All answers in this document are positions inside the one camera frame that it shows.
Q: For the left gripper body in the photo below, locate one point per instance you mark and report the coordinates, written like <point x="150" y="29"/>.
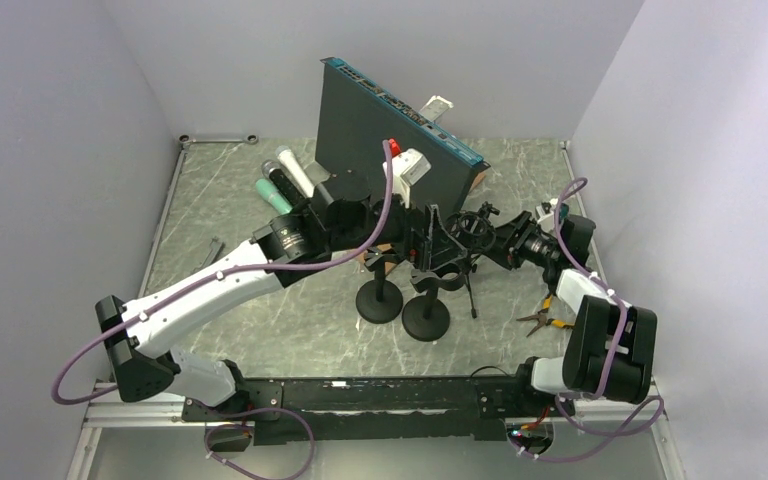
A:
<point x="413" y="242"/>

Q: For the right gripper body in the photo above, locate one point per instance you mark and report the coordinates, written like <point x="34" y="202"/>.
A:
<point x="512" y="259"/>

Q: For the black tripod shock-mount stand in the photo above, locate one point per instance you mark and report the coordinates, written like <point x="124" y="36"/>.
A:
<point x="475" y="231"/>

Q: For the black round-base mic stand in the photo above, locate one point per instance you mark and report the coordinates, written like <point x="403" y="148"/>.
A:
<point x="379" y="301"/>

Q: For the mint green microphone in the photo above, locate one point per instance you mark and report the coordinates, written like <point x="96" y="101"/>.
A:
<point x="270" y="194"/>

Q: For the white microphone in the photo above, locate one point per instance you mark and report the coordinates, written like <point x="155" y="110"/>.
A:
<point x="289" y="161"/>

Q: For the black sparkly microphone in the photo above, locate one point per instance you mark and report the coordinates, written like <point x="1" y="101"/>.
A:
<point x="274" y="172"/>

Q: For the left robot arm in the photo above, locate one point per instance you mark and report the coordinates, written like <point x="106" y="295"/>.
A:
<point x="338" y="222"/>

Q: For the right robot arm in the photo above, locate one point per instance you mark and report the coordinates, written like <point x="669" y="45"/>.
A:
<point x="611" y="348"/>

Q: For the wooden board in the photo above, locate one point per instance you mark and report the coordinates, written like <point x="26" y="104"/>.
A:
<point x="381" y="249"/>

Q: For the grey metal bar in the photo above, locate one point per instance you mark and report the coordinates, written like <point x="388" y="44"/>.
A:
<point x="215" y="248"/>

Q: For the silver wrench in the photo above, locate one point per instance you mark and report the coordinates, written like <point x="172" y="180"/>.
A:
<point x="187" y="140"/>

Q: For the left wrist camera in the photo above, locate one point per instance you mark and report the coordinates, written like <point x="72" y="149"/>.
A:
<point x="408" y="167"/>

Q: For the yellow-handled pliers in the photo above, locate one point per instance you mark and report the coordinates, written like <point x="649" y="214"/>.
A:
<point x="541" y="318"/>

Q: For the dark rack network switch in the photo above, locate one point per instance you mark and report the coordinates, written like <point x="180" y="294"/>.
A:
<point x="356" y="115"/>

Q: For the black front frame rail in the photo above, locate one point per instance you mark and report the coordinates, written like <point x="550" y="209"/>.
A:
<point x="482" y="407"/>

